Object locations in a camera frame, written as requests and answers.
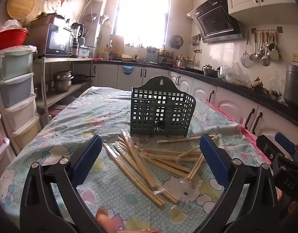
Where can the stacked steel pots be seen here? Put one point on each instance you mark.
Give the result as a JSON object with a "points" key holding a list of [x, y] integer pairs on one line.
{"points": [[61, 82]]}

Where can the grey rice cooker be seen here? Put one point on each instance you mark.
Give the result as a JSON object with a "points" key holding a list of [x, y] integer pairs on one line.
{"points": [[294, 85]]}

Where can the group of bamboo chopsticks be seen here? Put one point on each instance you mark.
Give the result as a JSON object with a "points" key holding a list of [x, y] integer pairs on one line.
{"points": [[136, 160]]}

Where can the wooden cutting board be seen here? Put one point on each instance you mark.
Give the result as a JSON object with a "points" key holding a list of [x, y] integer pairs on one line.
{"points": [[117, 43]]}

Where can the green plastic utensil holder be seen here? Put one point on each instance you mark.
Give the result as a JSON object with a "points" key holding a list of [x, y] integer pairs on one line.
{"points": [[144, 116]]}

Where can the crumpled clear plastic bag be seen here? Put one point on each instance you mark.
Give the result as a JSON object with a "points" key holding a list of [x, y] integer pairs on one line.
{"points": [[12, 24]]}

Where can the dark round wall fan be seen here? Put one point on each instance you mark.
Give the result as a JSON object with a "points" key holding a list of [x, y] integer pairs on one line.
{"points": [[176, 41]]}

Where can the dish rack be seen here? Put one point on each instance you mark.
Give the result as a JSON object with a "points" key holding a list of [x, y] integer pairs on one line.
{"points": [[164, 58]]}

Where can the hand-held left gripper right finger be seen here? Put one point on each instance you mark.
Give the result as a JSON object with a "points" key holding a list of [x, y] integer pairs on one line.
{"points": [[214, 160]]}

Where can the black blender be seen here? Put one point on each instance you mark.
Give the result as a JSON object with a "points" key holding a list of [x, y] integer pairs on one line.
{"points": [[77, 36]]}

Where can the small white fan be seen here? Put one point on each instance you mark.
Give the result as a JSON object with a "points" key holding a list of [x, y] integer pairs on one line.
{"points": [[54, 4]]}

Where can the metal kitchen shelf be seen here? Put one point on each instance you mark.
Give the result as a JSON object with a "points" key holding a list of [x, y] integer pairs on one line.
{"points": [[61, 59]]}

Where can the steel bowl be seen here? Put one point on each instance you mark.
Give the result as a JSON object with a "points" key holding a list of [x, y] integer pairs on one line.
{"points": [[209, 72]]}

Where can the row of hanging kitchen utensils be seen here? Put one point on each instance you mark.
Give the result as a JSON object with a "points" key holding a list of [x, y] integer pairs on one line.
{"points": [[265, 51]]}

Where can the dark rectangular container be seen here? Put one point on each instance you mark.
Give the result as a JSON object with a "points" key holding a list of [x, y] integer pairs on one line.
{"points": [[47, 19]]}

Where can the yellow basin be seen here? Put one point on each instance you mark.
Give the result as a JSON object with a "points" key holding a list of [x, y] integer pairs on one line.
{"points": [[126, 57]]}

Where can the white lower kitchen cabinets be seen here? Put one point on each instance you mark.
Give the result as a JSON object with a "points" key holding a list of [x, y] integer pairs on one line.
{"points": [[226, 99]]}

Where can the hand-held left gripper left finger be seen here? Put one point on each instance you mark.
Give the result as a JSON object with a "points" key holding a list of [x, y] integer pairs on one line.
{"points": [[87, 160]]}

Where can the hanging ladles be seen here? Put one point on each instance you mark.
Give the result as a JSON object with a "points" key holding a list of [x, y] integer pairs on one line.
{"points": [[195, 42]]}

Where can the wall utensil rail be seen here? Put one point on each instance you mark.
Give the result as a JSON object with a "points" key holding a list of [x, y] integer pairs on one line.
{"points": [[280, 29]]}

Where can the round bamboo tray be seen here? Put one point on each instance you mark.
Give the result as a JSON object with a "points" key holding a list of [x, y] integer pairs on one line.
{"points": [[21, 1]]}

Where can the round straw mat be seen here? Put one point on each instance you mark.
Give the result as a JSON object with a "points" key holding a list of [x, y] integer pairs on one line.
{"points": [[32, 19]]}

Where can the blue hanging basin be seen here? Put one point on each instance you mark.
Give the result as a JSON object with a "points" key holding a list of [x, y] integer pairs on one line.
{"points": [[128, 70]]}

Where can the black range hood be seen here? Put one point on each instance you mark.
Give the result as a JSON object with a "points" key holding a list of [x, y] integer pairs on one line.
{"points": [[212, 21]]}

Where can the person's left hand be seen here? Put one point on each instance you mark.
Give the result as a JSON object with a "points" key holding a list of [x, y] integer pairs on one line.
{"points": [[103, 217]]}

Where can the steel kettle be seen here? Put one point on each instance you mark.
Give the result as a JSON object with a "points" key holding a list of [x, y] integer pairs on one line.
{"points": [[207, 67]]}

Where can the pastel plastic drawer tower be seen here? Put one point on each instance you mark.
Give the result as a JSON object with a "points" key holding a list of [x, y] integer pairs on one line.
{"points": [[15, 85]]}

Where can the person's right hand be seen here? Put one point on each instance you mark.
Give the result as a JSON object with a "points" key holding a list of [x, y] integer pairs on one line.
{"points": [[279, 194]]}

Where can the kitchen window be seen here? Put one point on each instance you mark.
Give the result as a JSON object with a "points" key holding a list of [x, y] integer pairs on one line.
{"points": [[139, 17]]}

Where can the plastic bag with food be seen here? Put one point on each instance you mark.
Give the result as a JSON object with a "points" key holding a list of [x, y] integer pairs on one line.
{"points": [[233, 76]]}

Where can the red plastic basin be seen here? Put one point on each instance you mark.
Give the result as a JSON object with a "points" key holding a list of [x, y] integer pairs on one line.
{"points": [[10, 40]]}

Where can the steel cooking pot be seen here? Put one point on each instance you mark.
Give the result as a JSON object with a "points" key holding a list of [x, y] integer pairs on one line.
{"points": [[181, 63]]}

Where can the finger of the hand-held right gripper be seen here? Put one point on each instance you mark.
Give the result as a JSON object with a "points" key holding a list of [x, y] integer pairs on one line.
{"points": [[266, 148], [284, 143]]}

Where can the black kitchen countertop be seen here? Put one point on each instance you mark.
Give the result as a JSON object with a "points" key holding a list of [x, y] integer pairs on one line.
{"points": [[267, 99]]}

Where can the black frying pan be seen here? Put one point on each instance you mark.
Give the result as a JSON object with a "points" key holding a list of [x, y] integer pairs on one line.
{"points": [[82, 78]]}

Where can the cartoon cat printed cloth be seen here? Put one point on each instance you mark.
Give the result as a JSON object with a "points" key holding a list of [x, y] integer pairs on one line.
{"points": [[78, 116]]}

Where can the black microwave oven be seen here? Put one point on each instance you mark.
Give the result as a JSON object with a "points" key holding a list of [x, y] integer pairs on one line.
{"points": [[56, 40]]}

